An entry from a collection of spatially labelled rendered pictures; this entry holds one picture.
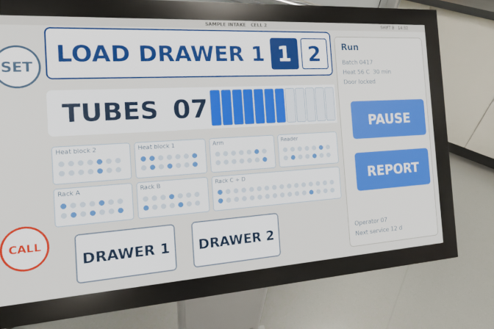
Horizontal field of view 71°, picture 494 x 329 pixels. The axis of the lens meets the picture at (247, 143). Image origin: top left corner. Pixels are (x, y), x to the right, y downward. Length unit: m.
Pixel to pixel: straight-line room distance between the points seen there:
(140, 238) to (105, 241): 0.03
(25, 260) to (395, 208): 0.39
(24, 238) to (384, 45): 0.43
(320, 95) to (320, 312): 1.21
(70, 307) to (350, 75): 0.38
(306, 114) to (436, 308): 1.42
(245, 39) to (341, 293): 1.33
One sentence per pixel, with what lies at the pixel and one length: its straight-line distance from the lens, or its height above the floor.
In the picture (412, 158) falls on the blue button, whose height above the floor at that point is 1.06.
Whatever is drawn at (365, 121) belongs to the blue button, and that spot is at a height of 1.09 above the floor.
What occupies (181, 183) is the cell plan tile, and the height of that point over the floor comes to 1.05.
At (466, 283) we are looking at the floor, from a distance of 1.89.
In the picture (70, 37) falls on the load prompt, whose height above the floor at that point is 1.17.
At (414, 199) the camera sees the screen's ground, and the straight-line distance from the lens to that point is 0.46.
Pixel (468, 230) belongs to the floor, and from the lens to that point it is 2.14.
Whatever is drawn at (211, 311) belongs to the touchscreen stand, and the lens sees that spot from 0.66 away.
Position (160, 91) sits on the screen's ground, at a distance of 0.37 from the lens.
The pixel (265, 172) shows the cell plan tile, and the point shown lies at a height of 1.06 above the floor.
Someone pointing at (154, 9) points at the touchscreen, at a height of 1.19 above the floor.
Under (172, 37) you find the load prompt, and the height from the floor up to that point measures 1.17.
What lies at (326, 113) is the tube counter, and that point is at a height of 1.10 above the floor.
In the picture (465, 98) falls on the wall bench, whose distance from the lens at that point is 2.44.
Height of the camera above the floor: 1.30
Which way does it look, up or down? 37 degrees down
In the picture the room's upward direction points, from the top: 7 degrees clockwise
